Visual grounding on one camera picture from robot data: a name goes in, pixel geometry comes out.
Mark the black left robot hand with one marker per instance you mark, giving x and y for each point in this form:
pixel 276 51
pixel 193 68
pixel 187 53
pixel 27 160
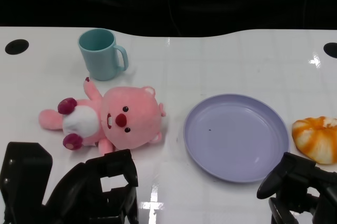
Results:
pixel 79 189

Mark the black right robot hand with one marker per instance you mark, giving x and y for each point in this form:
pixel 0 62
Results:
pixel 295 182

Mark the pink plush doll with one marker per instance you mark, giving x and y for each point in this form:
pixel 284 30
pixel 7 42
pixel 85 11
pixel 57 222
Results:
pixel 131 118

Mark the purple plastic plate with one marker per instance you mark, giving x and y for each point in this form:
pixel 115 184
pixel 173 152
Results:
pixel 234 137

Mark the orange white bread toy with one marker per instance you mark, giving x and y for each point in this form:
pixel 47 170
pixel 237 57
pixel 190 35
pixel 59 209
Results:
pixel 316 140

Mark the teal plastic mug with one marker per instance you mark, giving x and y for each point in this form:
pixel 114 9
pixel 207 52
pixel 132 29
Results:
pixel 98 55

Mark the black round table grommet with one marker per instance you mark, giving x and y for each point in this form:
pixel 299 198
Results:
pixel 331 49
pixel 16 47

